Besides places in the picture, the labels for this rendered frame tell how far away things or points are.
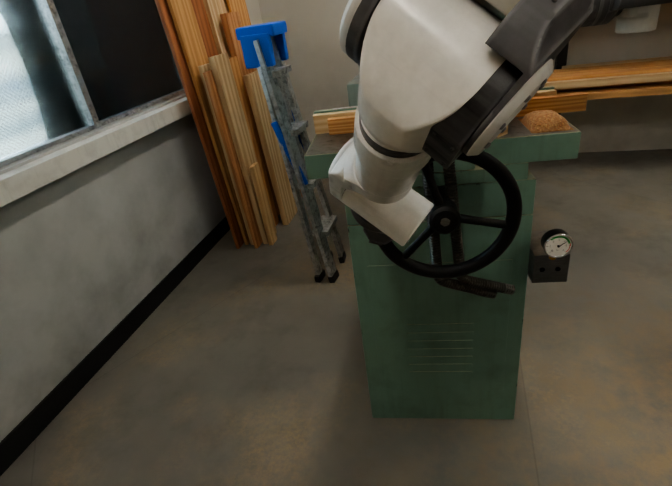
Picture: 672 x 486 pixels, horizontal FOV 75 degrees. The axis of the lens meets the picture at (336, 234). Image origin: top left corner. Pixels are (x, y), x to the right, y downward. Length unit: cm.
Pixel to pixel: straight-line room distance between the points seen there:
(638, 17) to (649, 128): 277
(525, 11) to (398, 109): 9
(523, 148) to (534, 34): 77
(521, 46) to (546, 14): 2
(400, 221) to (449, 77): 26
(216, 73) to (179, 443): 163
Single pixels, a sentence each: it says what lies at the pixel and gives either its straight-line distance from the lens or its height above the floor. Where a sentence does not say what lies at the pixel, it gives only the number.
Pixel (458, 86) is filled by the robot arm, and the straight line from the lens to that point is 29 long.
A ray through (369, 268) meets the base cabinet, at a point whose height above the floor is 58.
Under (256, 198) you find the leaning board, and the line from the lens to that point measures 250.
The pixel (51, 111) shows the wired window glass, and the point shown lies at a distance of 205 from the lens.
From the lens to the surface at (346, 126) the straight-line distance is 116.
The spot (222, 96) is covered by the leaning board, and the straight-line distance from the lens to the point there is 236.
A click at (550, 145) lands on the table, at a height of 88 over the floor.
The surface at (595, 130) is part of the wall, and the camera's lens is 368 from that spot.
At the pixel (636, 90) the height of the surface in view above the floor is 53.
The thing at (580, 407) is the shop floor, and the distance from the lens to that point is 165.
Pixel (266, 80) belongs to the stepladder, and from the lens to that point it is 186.
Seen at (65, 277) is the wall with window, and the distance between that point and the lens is 195.
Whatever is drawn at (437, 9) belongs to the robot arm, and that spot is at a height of 120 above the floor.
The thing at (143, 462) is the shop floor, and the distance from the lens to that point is 168.
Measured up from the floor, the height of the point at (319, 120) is 94.
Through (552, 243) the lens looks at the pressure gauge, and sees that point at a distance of 109.
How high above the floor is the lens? 121
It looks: 28 degrees down
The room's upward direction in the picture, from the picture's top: 8 degrees counter-clockwise
